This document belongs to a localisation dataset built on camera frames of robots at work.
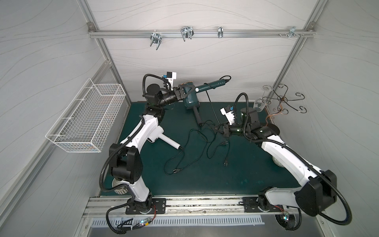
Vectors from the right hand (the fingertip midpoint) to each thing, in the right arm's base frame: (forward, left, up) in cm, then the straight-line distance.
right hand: (213, 127), depth 75 cm
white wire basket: (-5, +62, +8) cm, 62 cm away
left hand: (+10, +11, +17) cm, 23 cm away
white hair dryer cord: (-15, +20, -23) cm, 34 cm away
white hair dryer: (+8, +35, -20) cm, 42 cm away
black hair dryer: (+28, +10, -22) cm, 37 cm away
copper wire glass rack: (+16, -37, +5) cm, 41 cm away
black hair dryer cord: (+10, -1, -28) cm, 30 cm away
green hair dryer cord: (-7, -9, -24) cm, 27 cm away
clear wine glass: (+23, -30, -4) cm, 38 cm away
